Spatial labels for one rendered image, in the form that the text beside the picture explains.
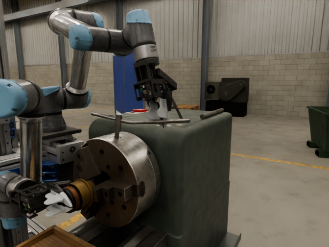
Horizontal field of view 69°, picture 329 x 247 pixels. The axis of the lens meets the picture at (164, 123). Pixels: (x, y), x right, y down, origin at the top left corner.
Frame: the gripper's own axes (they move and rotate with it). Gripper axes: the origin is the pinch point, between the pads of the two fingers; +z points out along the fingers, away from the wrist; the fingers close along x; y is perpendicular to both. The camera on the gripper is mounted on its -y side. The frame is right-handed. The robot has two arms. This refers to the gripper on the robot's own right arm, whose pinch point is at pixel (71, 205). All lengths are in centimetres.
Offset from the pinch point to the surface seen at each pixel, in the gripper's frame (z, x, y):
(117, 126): 1.2, 19.5, -18.6
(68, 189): -2.4, 3.6, -1.3
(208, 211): 19, -25, -57
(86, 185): -0.6, 3.3, -6.3
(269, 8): -131, 307, -1017
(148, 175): 11.9, 4.2, -20.6
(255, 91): -162, -14, -1013
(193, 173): 18.7, -0.5, -40.2
